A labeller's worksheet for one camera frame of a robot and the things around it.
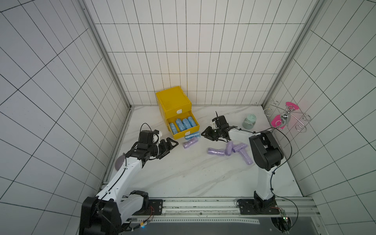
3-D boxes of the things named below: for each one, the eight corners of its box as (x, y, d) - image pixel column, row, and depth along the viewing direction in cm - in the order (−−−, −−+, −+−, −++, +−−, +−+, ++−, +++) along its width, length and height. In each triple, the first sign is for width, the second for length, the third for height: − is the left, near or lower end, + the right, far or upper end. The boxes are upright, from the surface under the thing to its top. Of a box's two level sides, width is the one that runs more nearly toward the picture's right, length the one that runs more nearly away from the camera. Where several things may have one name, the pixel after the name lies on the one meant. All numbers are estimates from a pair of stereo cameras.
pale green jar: (243, 130, 107) (248, 121, 98) (241, 123, 111) (245, 113, 103) (252, 130, 107) (258, 121, 98) (250, 123, 111) (255, 113, 103)
